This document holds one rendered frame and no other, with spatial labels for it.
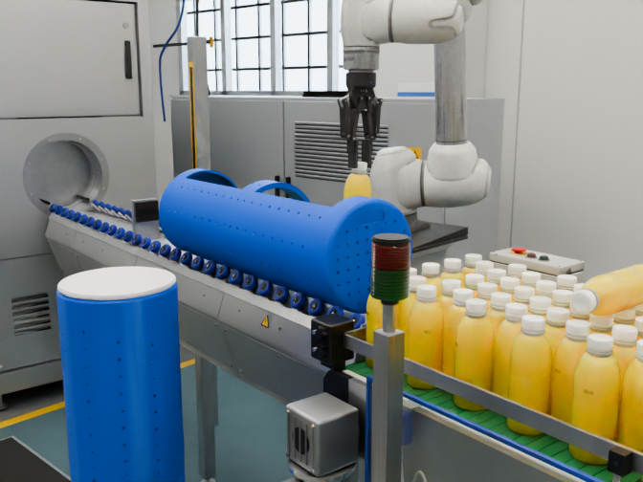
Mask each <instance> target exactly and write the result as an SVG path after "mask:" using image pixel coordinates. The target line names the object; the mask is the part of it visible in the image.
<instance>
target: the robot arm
mask: <svg viewBox="0 0 643 482"><path fill-rule="evenodd" d="M481 1H482V0H343V1H342V7H341V21H340V23H341V37H342V40H343V46H344V49H343V53H344V60H343V68H344V70H348V73H345V86H346V87H347V92H346V95H345V97H343V98H341V99H337V102H338V104H339V107H340V130H341V138H344V140H345V141H347V149H346V152H347V154H348V167H349V168H358V144H359V141H355V140H356V133H357V127H358V120H359V115H360V114H362V121H363V128H364V136H365V138H364V139H362V162H365V163H367V167H371V170H370V176H369V180H370V182H371V189H372V191H371V198H376V199H382V200H385V201H388V202H390V203H392V204H393V205H395V206H396V207H397V208H398V209H399V210H400V211H401V212H402V213H403V215H404V216H405V218H406V220H407V222H408V224H409V227H410V232H413V231H416V230H421V229H424V228H429V227H430V226H431V222H427V221H422V220H418V218H417V209H418V208H422V207H433V208H456V207H465V206H469V205H471V204H474V203H477V202H479V201H481V200H482V199H484V198H486V197H487V196H488V195H489V191H490V183H491V173H492V170H491V168H490V166H489V165H488V164H487V162H486V161H485V160H483V159H478V158H477V151H476V148H475V147H474V146H473V145H472V143H471V142H469V141H467V82H466V73H467V56H466V20H468V19H469V18H470V16H471V11H472V8H473V6H475V5H478V4H479V3H480V2H481ZM386 43H403V44H433V67H434V103H435V137H436V142H435V143H434V144H433V145H432V147H431V148H430V150H429V155H428V160H427V161H422V160H418V159H416V158H415V154H414V153H413V152H412V151H411V150H410V149H408V148H406V147H405V146H395V147H389V148H385V149H381V150H380V151H379V152H378V153H377V155H376V157H375V160H374V162H373V164H372V166H371V153H372V141H375V140H376V137H379V132H380V117H381V106H382V103H383V99H382V98H377V97H375V93H374V87H375V86H376V73H374V70H379V53H380V44H386ZM348 104H349V105H348ZM371 104H372V105H371Z"/></svg>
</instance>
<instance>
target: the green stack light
mask: <svg viewBox="0 0 643 482"><path fill-rule="evenodd" d="M370 295H371V296H372V297H373V298H375V299H379V300H384V301H398V300H404V299H407V298H408V297H409V296H410V268H408V269H405V270H402V271H383V270H377V269H374V268H372V267H370Z"/></svg>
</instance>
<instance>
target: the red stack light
mask: <svg viewBox="0 0 643 482"><path fill-rule="evenodd" d="M370 261H371V263H370V265H371V267H372V268H374V269H377V270H383V271H402V270H405V269H408V268H409V267H410V243H408V244H407V245H404V246H381V245H377V244H374V243H373V242H371V260H370Z"/></svg>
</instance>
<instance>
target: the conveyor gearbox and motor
mask: <svg viewBox="0 0 643 482"><path fill-rule="evenodd" d="M358 419H359V411H358V409H357V408H356V407H354V406H352V405H349V404H348V403H346V402H344V401H342V400H340V399H338V398H336V397H334V396H332V395H330V394H328V393H326V392H323V393H321V394H318V395H315V396H312V397H309V398H306V399H303V400H299V401H296V402H293V403H291V404H289V405H287V406H286V450H287V453H286V456H287V457H289V461H288V468H289V471H290V472H291V473H292V474H293V475H294V477H292V478H290V479H287V480H285V481H282V482H350V475H351V474H352V473H353V472H354V471H355V469H356V462H357V461H358V438H359V432H360V431H359V424H358Z"/></svg>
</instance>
